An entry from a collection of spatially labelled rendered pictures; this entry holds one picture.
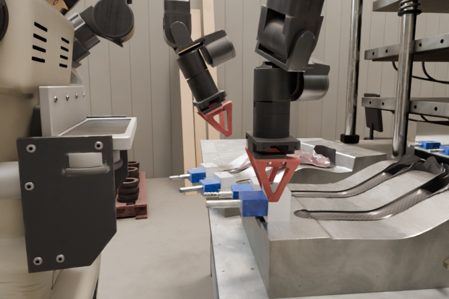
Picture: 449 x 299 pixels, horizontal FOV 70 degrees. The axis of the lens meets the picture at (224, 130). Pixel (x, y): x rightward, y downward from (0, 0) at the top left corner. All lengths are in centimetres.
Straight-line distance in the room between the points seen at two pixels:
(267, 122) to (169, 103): 339
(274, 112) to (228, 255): 28
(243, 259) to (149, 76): 336
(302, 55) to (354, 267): 31
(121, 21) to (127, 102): 317
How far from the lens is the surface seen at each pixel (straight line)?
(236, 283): 55
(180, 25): 71
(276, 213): 52
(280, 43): 45
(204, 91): 72
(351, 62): 190
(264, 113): 48
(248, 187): 64
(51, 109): 43
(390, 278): 57
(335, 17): 459
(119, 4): 70
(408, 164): 78
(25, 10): 43
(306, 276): 52
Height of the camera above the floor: 110
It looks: 8 degrees down
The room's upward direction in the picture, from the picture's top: straight up
